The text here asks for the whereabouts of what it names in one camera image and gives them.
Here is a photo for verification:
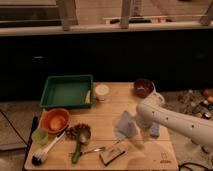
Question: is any light blue towel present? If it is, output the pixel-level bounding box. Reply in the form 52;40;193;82
114;111;138;140

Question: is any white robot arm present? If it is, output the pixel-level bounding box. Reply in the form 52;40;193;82
136;92;213;148

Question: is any white paper cup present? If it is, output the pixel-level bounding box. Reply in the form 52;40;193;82
95;84;109;101

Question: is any small green cup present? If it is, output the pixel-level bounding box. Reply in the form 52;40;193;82
31;128;48;145

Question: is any cream piece in tray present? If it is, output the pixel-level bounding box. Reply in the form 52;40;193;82
85;90;91;104

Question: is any dark red bowl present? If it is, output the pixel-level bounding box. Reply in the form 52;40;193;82
134;79;154;98

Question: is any green plastic tray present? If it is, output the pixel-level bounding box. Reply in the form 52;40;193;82
40;75;94;109

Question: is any wooden table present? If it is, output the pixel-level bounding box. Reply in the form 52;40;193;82
24;83;178;171

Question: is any orange plastic bowl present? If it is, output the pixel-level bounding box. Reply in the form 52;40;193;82
41;108;70;134

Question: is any metal spoon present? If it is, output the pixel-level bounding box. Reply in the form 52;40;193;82
69;146;107;157

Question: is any blue sponge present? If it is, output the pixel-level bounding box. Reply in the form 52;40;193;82
149;122;160;138

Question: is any wooden block brush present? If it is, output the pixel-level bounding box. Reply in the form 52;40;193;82
99;144;125;166

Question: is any white dish brush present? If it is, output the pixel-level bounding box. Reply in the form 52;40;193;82
31;132;65;166

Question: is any green handled metal scoop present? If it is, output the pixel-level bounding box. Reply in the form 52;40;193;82
72;128;91;164

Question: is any black cable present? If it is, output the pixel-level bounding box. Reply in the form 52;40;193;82
178;162;213;171

